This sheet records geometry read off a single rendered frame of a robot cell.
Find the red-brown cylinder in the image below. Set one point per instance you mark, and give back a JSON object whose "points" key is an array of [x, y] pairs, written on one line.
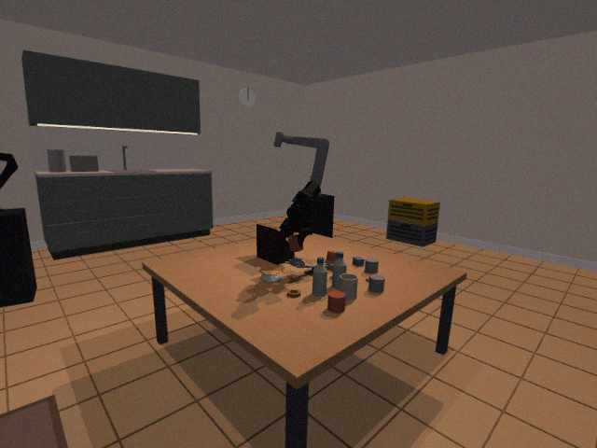
{"points": [[336, 302]]}

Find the reddish-brown cylinder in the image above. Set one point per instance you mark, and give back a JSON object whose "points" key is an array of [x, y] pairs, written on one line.
{"points": [[294, 244], [331, 255]]}

